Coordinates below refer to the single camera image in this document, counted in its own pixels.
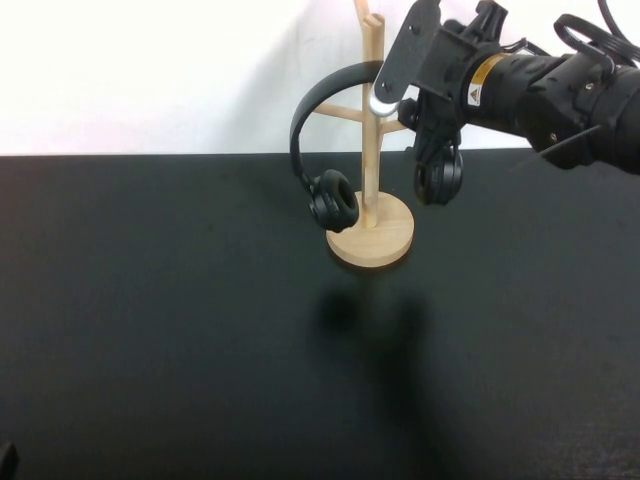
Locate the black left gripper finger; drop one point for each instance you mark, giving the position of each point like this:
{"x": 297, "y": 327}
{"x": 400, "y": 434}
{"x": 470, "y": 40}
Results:
{"x": 6, "y": 462}

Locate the wooden branch headphone stand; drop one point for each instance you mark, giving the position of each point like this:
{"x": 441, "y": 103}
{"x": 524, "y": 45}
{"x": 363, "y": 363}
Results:
{"x": 370, "y": 242}

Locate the black wrist camera mount plate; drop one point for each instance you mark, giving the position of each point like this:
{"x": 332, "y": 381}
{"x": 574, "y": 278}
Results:
{"x": 402, "y": 60}

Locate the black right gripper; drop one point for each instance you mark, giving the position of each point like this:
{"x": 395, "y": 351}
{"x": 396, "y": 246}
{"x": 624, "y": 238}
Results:
{"x": 447, "y": 70}

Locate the black over-ear headphones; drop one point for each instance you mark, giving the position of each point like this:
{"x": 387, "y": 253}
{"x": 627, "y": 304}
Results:
{"x": 331, "y": 204}

